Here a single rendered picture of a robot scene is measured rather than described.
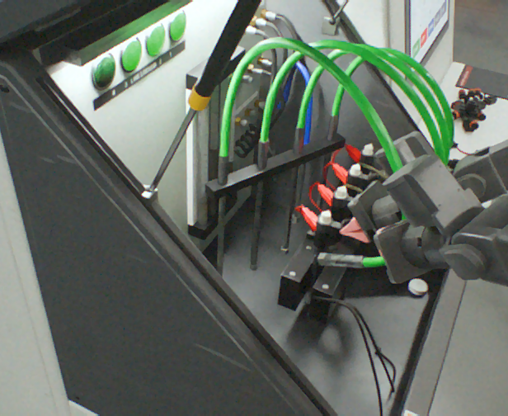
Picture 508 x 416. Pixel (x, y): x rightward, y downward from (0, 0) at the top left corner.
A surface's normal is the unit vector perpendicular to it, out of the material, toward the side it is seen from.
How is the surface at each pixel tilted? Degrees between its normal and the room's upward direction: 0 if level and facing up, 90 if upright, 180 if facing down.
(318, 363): 0
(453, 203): 44
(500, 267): 109
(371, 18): 90
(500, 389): 0
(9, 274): 90
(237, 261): 0
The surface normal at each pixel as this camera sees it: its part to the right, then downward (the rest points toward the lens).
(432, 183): 0.18, -0.18
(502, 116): 0.07, -0.77
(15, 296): -0.44, 0.55
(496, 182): -0.38, 0.31
